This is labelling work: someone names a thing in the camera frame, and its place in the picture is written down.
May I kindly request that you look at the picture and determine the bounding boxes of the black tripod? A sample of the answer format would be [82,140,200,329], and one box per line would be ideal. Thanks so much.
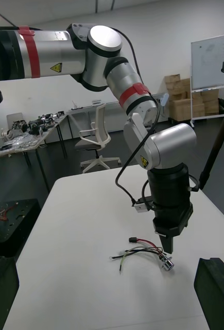
[198,58,224,227]

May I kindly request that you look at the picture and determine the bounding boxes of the whiteboard on wheeled stand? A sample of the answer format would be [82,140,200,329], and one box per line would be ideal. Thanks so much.
[189,32,224,127]

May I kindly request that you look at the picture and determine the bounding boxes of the black perforated platform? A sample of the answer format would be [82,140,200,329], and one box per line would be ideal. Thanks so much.
[0,198,42,259]

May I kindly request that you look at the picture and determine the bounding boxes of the pale grey left wrist camera box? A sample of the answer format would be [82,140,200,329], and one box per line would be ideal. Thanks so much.
[133,197,150,213]

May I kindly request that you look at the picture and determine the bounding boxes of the red wire tangle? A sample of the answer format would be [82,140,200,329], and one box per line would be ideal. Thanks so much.
[0,205,17,223]

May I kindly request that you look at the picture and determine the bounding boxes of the desk with robot parts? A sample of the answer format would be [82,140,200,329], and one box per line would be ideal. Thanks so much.
[0,110,69,193]

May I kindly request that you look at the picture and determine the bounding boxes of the red black green cable bundle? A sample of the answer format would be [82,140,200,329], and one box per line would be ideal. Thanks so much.
[109,236,175,274]

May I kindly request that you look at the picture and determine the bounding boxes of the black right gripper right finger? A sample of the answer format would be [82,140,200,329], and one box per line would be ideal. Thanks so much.
[193,257,224,330]

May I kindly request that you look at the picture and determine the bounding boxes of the cardboard box stack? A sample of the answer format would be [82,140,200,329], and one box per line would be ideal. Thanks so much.
[164,74,193,122]
[192,89,220,117]

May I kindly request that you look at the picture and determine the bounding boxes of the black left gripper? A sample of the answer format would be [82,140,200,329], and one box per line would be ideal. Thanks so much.
[152,202,194,254]

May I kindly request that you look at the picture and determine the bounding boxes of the white office chair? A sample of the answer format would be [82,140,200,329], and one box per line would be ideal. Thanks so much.
[75,103,122,174]

